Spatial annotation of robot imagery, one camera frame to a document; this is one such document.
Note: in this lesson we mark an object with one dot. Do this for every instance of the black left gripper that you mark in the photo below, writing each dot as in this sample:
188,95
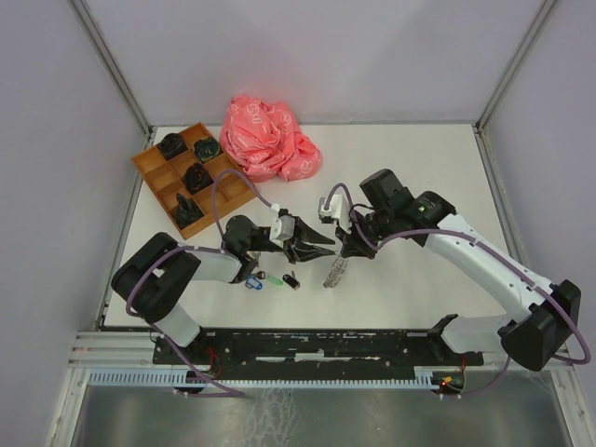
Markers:
295,250

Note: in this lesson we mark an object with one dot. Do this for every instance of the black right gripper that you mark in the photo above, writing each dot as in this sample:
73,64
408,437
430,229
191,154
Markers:
352,245

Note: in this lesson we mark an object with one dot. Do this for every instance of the key with black tag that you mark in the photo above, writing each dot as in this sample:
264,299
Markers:
291,280

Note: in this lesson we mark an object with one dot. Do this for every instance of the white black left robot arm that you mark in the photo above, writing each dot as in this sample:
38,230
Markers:
153,280

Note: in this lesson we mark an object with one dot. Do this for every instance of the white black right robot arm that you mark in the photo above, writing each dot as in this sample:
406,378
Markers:
539,315

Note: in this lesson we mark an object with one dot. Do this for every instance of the crumpled pink plastic bag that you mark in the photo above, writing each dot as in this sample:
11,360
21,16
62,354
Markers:
266,141

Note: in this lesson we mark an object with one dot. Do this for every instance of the black rolled item lower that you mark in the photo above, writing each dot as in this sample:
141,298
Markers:
188,212

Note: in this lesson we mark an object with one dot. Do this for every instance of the black rolled item centre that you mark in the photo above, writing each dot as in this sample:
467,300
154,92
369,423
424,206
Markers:
196,178

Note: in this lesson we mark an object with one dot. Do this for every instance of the black yellow rolled item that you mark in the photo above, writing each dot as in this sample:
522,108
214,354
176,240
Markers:
206,149

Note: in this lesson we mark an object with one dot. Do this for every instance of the brown wooden compartment tray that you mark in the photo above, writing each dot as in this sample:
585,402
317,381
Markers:
165,179

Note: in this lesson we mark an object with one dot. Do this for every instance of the black rolled item top left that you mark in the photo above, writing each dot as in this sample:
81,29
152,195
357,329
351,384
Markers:
173,144

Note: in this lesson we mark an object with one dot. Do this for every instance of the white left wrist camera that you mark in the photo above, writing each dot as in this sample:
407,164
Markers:
282,228

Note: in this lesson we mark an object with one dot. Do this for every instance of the black metal base rail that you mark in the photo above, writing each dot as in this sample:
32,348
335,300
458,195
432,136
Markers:
305,354

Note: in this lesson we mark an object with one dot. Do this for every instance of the aluminium front frame rail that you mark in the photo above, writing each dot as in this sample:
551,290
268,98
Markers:
112,349

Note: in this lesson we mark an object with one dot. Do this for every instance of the aluminium frame post left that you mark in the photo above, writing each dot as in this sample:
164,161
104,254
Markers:
92,30

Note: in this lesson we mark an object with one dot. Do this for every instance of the aluminium frame post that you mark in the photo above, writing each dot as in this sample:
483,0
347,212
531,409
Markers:
92,30
514,65

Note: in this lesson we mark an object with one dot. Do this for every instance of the aluminium frame post right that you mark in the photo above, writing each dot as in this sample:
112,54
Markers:
514,65

